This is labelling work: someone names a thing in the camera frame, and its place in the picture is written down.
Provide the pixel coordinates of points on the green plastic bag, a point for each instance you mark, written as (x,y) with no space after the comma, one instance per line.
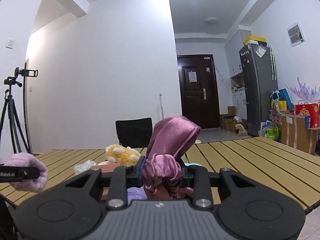
(272,133)

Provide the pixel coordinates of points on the dark brown entrance door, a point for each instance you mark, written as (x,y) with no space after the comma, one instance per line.
(199,93)

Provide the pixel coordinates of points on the grey refrigerator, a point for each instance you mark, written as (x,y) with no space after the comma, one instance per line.
(260,81)

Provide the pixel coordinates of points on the yellow white plush sheep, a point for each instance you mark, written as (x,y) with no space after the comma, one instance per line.
(121,155)

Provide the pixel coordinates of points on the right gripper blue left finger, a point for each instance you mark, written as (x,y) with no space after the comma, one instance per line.
(138,171)

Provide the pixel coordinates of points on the iridescent plastic wrap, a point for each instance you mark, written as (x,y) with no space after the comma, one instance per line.
(79,168)

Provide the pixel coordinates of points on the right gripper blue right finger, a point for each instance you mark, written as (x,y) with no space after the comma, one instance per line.
(188,175)

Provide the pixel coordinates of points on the black camera tripod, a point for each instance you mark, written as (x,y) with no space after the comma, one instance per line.
(10,108)

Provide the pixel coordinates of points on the brown plush toy on floor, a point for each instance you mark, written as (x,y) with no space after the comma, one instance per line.
(240,130)

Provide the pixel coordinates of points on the pink satin hair bonnet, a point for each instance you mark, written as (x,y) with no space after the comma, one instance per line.
(161,173)

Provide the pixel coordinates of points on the open cardboard boxes on floor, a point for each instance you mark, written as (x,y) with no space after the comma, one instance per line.
(229,121)

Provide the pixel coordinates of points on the red gift box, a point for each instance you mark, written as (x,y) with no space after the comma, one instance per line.
(311,110)

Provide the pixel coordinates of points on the white kitchen cabinets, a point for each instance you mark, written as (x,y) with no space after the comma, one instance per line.
(232,48)

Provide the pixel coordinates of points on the black folding chair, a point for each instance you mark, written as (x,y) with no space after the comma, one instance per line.
(135,133)

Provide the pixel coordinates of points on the lilac fluffy plush item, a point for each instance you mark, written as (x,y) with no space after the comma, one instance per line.
(28,160)

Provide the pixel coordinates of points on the purple artificial flower decoration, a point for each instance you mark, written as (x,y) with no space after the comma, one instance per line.
(306,93)

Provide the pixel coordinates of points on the large cardboard box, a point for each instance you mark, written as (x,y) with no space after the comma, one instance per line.
(296,135)

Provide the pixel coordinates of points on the light blue plush toy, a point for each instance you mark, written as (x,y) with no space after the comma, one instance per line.
(192,164)

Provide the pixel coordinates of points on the yellow box on refrigerator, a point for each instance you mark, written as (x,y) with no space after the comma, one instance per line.
(255,40)

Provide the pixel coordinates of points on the blue gift bag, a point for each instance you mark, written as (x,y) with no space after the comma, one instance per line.
(284,100)

